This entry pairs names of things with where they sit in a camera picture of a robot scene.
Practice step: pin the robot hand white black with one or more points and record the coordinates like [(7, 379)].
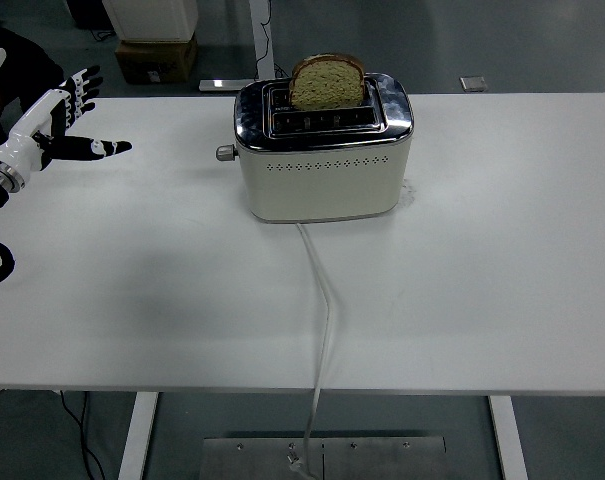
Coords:
[(24, 137)]

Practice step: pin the silver toaster lever knob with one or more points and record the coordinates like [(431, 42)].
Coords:
[(226, 153)]

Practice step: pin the cream toaster chrome top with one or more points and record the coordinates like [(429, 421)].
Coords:
[(322, 185)]

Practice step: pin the black chair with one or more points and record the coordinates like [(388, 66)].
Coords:
[(27, 60)]

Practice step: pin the black box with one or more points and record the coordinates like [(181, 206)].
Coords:
[(87, 12)]

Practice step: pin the brown cardboard box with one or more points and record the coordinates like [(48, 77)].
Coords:
[(156, 60)]

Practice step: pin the white plastic container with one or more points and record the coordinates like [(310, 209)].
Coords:
[(151, 20)]

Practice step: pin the brown bread slice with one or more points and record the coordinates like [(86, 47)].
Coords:
[(327, 87)]

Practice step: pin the white table leg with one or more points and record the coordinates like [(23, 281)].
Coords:
[(507, 435), (138, 435)]

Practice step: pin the grey floor outlet plate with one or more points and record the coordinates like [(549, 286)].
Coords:
[(473, 84)]

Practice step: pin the grey metal plate with screws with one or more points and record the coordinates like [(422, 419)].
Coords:
[(382, 460)]

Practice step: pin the white table post with foot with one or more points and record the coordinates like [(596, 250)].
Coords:
[(256, 30)]

